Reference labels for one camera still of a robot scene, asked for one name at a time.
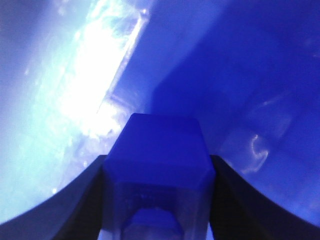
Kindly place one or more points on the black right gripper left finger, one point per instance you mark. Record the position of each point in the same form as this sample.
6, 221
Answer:
74, 213

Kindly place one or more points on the large blue shelf bin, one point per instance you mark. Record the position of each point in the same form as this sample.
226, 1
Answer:
73, 71

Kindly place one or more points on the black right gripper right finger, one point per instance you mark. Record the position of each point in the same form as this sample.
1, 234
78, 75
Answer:
240, 212

